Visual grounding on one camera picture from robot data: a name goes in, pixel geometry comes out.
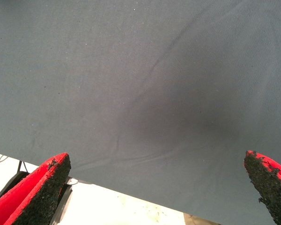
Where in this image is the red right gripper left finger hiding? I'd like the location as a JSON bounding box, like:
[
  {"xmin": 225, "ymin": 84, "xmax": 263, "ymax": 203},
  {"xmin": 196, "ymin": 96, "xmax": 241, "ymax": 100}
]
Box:
[{"xmin": 0, "ymin": 152, "xmax": 72, "ymax": 225}]

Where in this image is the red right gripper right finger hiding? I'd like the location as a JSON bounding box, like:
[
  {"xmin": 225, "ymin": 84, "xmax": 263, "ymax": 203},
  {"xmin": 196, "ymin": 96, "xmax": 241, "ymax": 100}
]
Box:
[{"xmin": 243, "ymin": 150, "xmax": 281, "ymax": 225}]

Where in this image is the dark grey table cloth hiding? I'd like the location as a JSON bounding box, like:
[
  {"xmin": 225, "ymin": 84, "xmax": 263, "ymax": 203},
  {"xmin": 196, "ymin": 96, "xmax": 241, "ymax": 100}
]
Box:
[{"xmin": 0, "ymin": 0, "xmax": 281, "ymax": 225}]

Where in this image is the black frame under table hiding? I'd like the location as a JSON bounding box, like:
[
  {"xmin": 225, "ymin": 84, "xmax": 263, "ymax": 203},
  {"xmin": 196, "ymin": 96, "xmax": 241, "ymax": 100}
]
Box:
[{"xmin": 0, "ymin": 160, "xmax": 74, "ymax": 225}]

